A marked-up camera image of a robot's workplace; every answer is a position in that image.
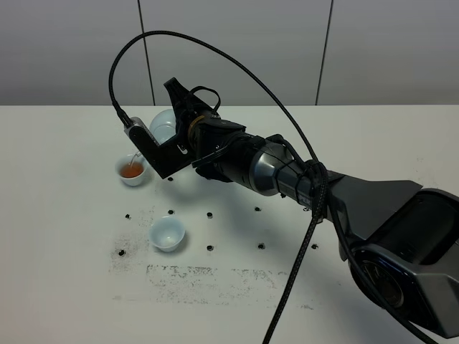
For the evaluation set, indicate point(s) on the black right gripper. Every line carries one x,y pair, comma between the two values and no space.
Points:
223,150

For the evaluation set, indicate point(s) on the blue porcelain teapot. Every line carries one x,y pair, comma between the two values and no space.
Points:
163,127

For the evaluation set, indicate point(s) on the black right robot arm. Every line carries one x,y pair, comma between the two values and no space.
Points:
399,239

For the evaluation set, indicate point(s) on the far blue porcelain teacup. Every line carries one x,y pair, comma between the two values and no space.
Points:
132,170

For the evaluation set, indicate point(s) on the blue porcelain teacup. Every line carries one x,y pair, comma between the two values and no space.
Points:
166,234
132,170

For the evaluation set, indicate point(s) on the near blue porcelain teacup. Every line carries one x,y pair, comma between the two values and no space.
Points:
166,234

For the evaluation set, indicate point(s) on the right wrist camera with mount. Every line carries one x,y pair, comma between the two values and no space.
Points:
166,158

